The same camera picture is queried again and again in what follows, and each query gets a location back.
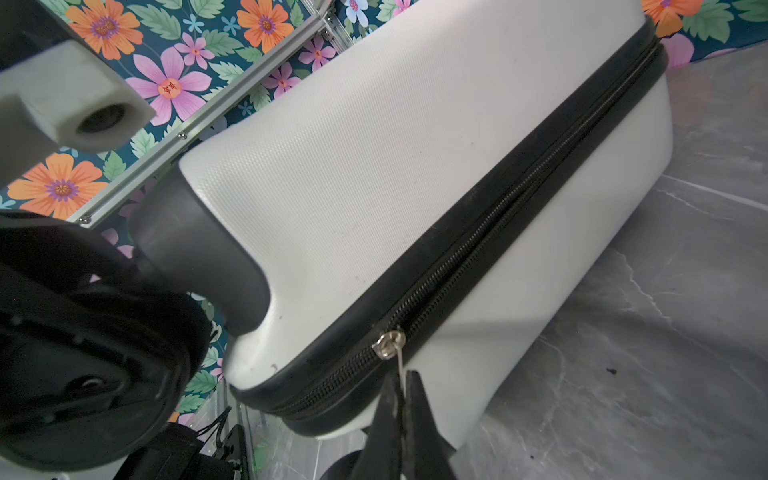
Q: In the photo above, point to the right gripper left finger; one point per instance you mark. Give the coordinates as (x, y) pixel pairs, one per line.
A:
(381, 457)

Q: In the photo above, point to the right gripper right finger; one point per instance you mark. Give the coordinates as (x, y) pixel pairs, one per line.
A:
(424, 456)

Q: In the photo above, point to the white hard-shell suitcase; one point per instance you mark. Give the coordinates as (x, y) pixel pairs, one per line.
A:
(425, 202)

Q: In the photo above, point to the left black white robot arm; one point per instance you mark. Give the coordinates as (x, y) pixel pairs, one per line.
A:
(176, 454)

